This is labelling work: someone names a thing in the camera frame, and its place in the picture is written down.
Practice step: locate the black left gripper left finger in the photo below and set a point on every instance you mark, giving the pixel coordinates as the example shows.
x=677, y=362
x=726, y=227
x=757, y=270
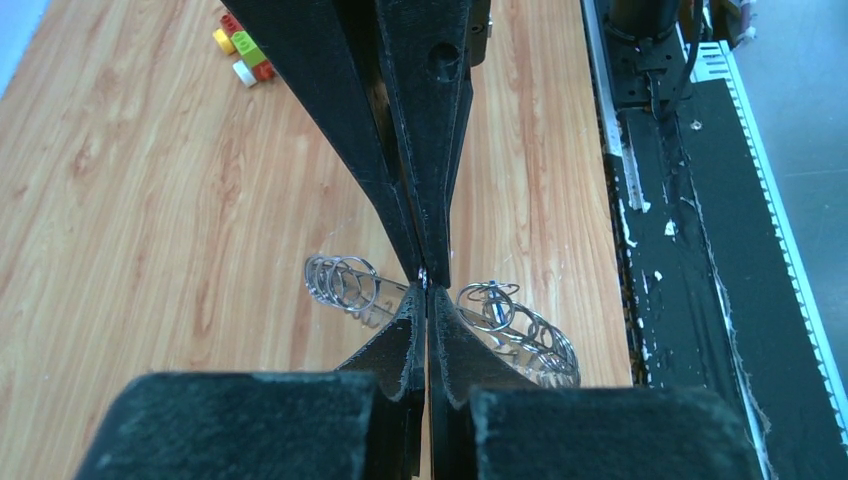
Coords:
x=361, y=420

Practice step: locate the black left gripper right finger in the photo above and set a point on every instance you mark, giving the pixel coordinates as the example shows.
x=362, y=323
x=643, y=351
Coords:
x=490, y=422

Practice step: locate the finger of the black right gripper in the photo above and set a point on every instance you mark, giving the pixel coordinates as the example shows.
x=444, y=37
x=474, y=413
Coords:
x=325, y=51
x=428, y=49

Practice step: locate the toy brick car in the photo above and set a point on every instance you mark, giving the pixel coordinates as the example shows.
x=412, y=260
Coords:
x=251, y=66

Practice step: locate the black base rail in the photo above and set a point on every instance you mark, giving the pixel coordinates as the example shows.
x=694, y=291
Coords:
x=707, y=293

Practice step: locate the white slotted cable duct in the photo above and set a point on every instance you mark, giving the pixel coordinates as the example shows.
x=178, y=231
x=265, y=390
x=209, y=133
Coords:
x=715, y=61

